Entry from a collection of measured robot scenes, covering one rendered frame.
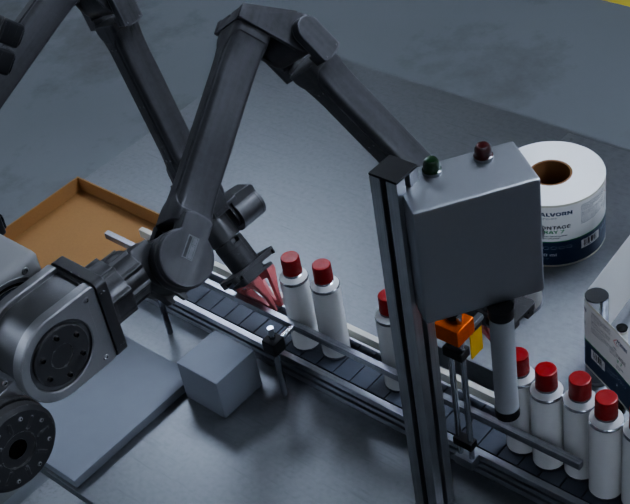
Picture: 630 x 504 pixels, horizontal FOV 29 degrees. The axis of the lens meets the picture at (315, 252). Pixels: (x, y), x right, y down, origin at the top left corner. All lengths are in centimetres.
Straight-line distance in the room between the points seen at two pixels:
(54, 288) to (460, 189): 51
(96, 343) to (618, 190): 131
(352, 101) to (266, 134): 113
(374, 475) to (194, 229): 68
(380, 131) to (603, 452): 57
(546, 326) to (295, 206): 68
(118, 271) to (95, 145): 304
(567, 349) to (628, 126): 213
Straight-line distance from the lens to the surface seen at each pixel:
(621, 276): 215
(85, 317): 149
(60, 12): 204
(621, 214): 247
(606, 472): 192
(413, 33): 485
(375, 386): 215
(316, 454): 213
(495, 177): 158
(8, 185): 450
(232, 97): 167
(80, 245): 269
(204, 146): 163
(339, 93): 176
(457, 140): 278
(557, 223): 228
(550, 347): 219
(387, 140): 179
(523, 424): 197
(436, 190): 157
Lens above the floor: 242
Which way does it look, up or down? 39 degrees down
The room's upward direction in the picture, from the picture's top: 11 degrees counter-clockwise
